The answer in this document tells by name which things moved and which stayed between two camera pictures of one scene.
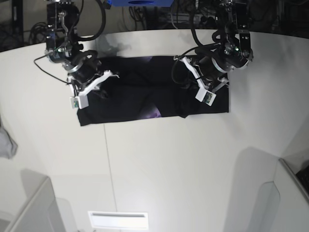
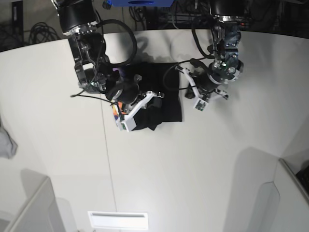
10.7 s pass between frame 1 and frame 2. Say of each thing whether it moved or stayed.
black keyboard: stayed
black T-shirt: moved
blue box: stayed
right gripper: moved
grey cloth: stayed
